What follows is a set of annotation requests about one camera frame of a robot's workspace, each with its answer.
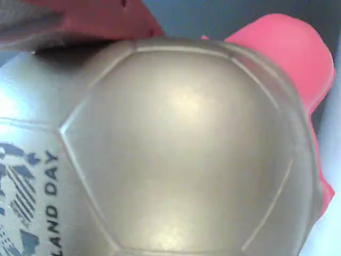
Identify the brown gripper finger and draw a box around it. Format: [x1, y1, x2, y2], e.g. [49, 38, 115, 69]
[0, 0, 166, 53]

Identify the red turtle toy gold shell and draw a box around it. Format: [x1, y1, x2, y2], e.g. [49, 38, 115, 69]
[0, 13, 336, 256]

